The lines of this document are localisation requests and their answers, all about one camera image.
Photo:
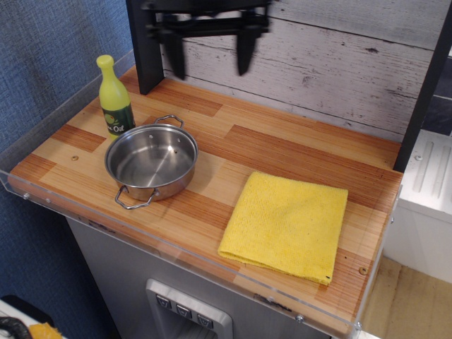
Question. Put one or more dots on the black right frame post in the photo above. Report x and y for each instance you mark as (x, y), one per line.
(431, 79)

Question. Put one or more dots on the yellow cloth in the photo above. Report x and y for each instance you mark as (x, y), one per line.
(286, 225)

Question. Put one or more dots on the yellow olive oil bottle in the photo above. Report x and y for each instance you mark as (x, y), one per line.
(114, 99)

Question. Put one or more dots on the black frame post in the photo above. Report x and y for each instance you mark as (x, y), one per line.
(146, 50)
(431, 79)

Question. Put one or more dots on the black and yellow object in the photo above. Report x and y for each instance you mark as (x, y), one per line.
(20, 319)

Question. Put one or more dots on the stainless steel pot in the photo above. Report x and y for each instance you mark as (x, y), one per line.
(152, 162)

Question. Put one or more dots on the black left frame post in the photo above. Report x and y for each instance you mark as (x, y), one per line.
(146, 50)

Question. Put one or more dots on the clear acrylic table guard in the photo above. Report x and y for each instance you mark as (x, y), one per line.
(175, 241)

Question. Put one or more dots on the white toy sink unit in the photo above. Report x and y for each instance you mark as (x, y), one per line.
(419, 234)

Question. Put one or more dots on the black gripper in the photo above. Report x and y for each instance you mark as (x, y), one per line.
(170, 21)

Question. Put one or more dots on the grey toy fridge cabinet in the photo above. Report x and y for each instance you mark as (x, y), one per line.
(169, 293)

